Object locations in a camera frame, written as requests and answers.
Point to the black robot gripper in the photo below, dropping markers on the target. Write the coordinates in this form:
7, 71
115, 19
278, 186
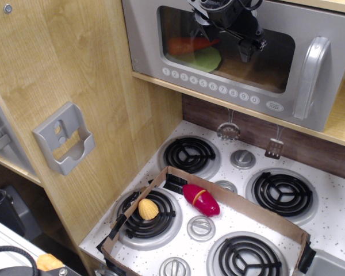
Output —
233, 17

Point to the silver toy microwave door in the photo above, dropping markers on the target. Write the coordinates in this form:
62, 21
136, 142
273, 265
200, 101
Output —
295, 77

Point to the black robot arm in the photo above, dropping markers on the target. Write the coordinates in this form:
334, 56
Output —
234, 17

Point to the light green toy plate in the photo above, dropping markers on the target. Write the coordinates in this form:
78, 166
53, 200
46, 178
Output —
206, 60

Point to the orange toy carrot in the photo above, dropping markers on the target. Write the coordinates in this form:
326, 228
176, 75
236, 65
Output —
184, 45

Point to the round hanging toy skimmer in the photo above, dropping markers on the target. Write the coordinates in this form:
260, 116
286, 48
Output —
228, 131

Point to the hanging toy spatula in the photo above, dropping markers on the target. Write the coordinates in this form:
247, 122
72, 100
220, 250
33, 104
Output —
275, 146

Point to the back left stove burner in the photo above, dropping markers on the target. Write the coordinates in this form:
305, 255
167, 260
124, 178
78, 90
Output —
192, 154

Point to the stove burner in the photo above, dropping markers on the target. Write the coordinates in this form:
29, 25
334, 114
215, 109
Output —
284, 192
140, 234
245, 253
192, 154

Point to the back grey stove knob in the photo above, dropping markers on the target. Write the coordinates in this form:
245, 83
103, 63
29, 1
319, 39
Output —
243, 159

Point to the grey stove knob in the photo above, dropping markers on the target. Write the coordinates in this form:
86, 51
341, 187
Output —
201, 228
227, 185
243, 159
175, 266

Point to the middle grey stove knob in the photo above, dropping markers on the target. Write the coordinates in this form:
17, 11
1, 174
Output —
227, 185

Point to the red toy sweet potato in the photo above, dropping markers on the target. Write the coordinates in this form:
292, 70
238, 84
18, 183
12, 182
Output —
201, 200

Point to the back right stove burner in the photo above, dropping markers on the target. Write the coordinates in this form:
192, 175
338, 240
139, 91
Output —
284, 192

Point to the brown cardboard barrier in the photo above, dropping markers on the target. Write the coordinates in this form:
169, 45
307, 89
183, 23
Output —
236, 214

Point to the yellow toy corn piece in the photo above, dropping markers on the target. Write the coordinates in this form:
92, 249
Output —
148, 210

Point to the centre grey stove knob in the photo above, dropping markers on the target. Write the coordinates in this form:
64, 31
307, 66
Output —
201, 228

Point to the front left stove burner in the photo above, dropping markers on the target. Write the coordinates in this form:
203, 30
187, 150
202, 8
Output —
140, 234

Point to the front right stove burner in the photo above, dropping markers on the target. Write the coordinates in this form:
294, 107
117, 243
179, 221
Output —
245, 253

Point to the silver screw in panel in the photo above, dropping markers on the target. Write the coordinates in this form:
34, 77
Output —
7, 8

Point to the front grey stove knob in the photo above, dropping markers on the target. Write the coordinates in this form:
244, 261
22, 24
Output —
175, 266

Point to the grey toy sink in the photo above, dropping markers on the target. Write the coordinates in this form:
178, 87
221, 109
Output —
325, 264

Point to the black device on floor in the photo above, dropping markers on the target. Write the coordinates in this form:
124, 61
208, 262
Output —
16, 215

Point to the orange toy food piece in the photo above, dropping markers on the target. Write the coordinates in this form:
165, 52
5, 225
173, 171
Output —
47, 262

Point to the grey wall phone holder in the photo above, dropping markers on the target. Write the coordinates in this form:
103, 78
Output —
56, 130

